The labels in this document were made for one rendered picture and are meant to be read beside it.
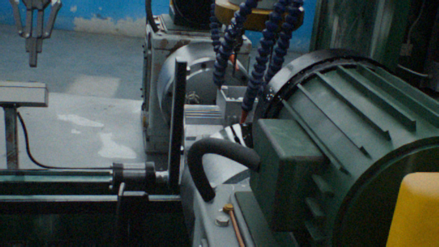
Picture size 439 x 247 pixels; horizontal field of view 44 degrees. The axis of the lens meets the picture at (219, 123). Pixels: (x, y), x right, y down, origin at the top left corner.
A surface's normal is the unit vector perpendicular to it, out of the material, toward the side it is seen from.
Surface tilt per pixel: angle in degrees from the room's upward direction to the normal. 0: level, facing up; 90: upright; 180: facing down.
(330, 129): 50
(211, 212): 0
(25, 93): 61
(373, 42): 90
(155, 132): 90
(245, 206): 0
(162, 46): 90
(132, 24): 90
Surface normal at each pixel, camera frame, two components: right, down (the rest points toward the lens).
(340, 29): -0.98, -0.03
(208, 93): 0.18, 0.37
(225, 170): -0.55, -0.73
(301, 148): 0.10, -0.93
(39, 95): 0.20, -0.13
